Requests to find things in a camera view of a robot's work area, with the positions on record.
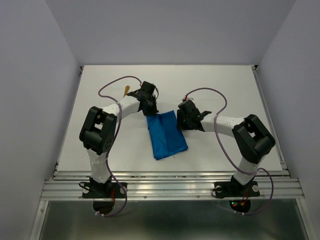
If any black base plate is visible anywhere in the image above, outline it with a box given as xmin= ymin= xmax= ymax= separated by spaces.
xmin=211 ymin=181 xmax=260 ymax=199
xmin=79 ymin=182 xmax=126 ymax=199

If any blue cloth napkin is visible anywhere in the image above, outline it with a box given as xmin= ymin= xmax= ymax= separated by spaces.
xmin=146 ymin=110 xmax=188 ymax=161

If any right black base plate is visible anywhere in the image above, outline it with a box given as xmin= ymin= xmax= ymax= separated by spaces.
xmin=211 ymin=181 xmax=260 ymax=199

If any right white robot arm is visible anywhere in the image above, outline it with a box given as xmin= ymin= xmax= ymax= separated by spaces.
xmin=177 ymin=99 xmax=276 ymax=195

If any aluminium rail frame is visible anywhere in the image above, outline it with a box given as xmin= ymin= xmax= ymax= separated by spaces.
xmin=29 ymin=65 xmax=320 ymax=240

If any gold knife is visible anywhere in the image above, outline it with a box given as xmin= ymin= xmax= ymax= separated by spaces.
xmin=123 ymin=85 xmax=131 ymax=97

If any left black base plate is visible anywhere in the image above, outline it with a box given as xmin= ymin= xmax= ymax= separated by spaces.
xmin=79 ymin=182 xmax=126 ymax=199

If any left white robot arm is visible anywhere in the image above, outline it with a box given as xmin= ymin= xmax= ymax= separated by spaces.
xmin=79 ymin=81 xmax=158 ymax=197

